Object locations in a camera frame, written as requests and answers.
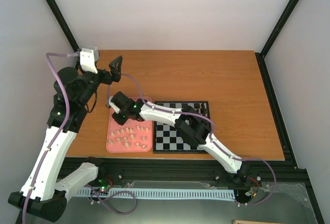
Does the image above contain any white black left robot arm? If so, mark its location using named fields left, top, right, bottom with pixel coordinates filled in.
left=8, top=52, right=123, bottom=223

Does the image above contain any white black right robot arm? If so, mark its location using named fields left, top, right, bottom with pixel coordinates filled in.
left=107, top=91, right=249, bottom=186

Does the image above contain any pink plastic tray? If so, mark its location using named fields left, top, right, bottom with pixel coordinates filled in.
left=106, top=108, right=153, bottom=153

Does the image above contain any black white chessboard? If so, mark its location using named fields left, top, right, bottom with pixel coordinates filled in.
left=153, top=101, right=210, bottom=154

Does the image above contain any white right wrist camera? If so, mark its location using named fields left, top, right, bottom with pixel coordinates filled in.
left=106, top=96, right=120, bottom=114

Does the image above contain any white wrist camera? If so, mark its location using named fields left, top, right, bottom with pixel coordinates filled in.
left=79, top=46, right=100, bottom=74
left=106, top=96, right=120, bottom=114

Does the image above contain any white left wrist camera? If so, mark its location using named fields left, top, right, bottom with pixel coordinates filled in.
left=79, top=46, right=100, bottom=74

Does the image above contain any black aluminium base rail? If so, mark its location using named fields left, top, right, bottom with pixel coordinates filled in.
left=33, top=158, right=307, bottom=190

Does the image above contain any light blue slotted cable duct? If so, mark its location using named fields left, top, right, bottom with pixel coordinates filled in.
left=76, top=185, right=237, bottom=201

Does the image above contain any black aluminium frame post left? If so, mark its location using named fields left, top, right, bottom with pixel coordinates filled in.
left=45, top=0, right=80, bottom=52

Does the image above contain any black aluminium frame post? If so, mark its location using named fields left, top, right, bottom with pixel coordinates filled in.
left=260, top=0, right=300, bottom=59
left=45, top=0, right=80, bottom=52

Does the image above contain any black side frame rail right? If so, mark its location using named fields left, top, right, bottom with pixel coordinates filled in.
left=255, top=53, right=298, bottom=167

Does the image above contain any black aluminium frame post right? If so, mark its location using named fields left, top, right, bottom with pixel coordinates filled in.
left=260, top=0, right=300, bottom=59

